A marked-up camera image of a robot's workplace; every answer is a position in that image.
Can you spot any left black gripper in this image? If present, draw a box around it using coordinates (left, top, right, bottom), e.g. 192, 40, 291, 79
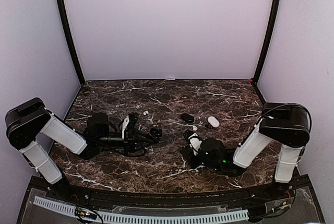
97, 128, 153, 156

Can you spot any black round charging case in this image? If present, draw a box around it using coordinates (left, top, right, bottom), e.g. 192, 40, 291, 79
149, 127, 163, 142

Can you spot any white oval charging case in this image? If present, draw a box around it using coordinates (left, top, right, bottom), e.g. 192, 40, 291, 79
207, 116, 220, 128

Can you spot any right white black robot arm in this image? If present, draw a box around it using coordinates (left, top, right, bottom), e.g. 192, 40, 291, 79
181, 103, 312, 200

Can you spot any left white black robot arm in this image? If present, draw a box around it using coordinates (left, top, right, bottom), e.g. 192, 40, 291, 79
5, 98, 162, 201

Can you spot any black oval charging case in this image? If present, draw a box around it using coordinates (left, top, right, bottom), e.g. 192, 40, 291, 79
181, 113, 195, 123

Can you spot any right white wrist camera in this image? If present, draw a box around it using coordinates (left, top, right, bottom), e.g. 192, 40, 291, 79
183, 130, 202, 156

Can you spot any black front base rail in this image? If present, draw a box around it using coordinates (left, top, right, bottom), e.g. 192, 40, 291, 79
26, 175, 311, 209

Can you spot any white slotted cable duct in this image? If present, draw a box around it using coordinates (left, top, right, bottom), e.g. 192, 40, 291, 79
33, 196, 249, 223

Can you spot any left black frame post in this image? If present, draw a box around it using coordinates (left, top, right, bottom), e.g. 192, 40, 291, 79
56, 0, 86, 86

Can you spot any black frame post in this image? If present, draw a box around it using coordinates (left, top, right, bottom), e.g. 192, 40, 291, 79
252, 0, 280, 87
56, 0, 86, 86

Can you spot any right black frame post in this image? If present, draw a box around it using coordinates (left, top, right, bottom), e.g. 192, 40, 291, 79
252, 0, 280, 87

